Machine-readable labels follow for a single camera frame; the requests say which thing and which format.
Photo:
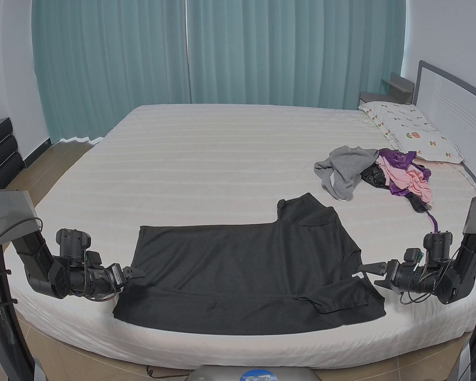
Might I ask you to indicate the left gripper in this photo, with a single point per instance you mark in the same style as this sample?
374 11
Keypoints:
103 280

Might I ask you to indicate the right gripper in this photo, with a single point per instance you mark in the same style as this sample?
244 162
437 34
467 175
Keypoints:
404 278

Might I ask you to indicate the black long-sleeved top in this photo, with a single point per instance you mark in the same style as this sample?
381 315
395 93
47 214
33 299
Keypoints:
242 272

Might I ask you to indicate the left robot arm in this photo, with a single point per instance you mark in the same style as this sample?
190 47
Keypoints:
35 260

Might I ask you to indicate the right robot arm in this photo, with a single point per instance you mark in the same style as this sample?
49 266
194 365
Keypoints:
460 268

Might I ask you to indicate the pile of clothes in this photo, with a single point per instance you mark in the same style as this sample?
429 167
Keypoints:
406 179

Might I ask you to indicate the bed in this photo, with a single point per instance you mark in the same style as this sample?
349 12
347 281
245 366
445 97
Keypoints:
202 165

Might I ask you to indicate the grey knitted garment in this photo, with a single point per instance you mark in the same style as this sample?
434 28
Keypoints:
347 169

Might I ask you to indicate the white printed pillow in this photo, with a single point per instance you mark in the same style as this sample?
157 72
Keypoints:
416 131

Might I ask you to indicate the black chest of drawers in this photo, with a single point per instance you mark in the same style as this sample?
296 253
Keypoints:
0 153

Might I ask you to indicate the grey bedside table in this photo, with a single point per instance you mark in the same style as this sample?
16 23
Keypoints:
396 87

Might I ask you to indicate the blue-green curtain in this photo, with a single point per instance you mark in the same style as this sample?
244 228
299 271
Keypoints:
111 46
293 38

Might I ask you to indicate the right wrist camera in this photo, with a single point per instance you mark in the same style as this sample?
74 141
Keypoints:
412 256

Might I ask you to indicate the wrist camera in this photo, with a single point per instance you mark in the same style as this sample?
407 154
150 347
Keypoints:
94 259
412 256

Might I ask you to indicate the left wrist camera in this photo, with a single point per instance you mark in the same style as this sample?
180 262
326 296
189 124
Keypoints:
94 259

